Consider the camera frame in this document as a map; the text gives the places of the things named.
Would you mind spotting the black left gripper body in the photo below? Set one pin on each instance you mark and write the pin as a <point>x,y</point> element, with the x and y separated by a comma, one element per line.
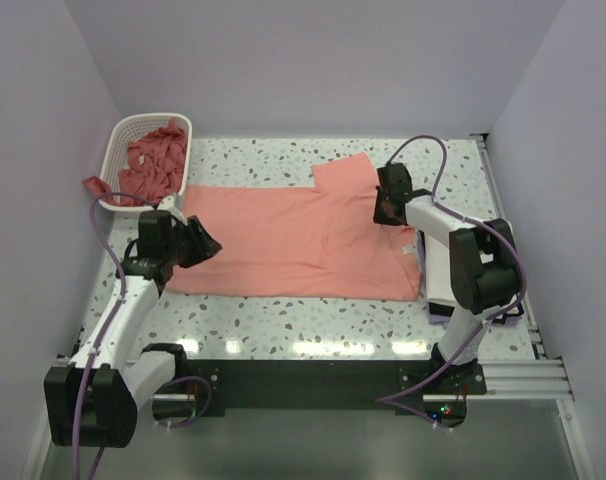
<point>173,249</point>

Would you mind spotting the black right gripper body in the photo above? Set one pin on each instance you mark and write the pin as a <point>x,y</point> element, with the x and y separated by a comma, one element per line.
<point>380,213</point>

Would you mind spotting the salmon pink t shirt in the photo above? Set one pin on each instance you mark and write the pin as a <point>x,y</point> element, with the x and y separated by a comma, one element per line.
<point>318,241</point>

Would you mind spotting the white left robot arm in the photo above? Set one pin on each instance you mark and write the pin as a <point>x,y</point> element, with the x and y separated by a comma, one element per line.
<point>95,398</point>

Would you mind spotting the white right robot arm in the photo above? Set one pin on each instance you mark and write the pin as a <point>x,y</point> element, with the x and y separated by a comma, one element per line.
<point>487,277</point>

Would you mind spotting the dark red t shirt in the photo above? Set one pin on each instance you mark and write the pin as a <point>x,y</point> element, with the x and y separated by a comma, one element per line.
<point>155,165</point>

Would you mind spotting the white folded t shirt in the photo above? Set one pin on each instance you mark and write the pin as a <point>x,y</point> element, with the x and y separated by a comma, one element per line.
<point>437,272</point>

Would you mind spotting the white perforated plastic basket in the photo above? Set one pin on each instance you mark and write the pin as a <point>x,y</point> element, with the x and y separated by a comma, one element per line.
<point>118,150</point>

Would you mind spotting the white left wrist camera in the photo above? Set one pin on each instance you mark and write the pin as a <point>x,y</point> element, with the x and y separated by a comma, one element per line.
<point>172,203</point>

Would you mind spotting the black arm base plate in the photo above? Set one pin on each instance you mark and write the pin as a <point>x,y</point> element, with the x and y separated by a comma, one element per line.
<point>318,385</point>

